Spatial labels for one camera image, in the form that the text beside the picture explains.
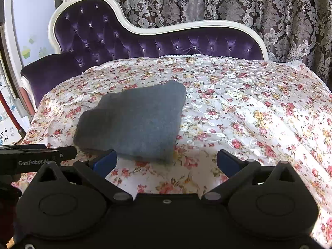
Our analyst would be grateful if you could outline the purple tufted headboard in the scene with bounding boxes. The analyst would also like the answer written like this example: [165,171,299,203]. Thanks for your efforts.
[20,0,268,116]

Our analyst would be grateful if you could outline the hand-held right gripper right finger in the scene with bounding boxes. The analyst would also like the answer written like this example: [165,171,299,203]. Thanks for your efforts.
[201,149,299,206]

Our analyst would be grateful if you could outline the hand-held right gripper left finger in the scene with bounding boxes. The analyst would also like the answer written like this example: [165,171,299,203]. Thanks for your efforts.
[33,149,133,206]

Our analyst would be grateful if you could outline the grey small garment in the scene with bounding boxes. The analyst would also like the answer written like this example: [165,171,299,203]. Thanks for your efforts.
[73,79,187,165]

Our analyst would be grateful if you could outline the brown damask curtain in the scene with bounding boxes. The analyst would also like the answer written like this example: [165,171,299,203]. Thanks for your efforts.
[59,0,332,94]

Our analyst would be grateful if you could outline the green wall sticker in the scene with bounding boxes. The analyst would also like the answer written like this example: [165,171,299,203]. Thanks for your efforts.
[22,35,37,59]

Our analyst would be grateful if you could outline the white printed poster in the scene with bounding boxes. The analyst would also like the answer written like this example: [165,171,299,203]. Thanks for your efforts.
[0,74,27,146]

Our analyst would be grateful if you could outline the red stick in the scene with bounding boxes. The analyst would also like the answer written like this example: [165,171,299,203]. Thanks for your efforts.
[0,93,23,136]

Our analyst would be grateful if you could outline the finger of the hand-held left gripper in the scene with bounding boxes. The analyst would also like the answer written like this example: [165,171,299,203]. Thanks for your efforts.
[56,146,78,162]

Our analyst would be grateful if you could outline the floral printed blanket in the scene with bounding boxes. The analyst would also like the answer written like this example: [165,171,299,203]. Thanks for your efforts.
[12,54,332,247]

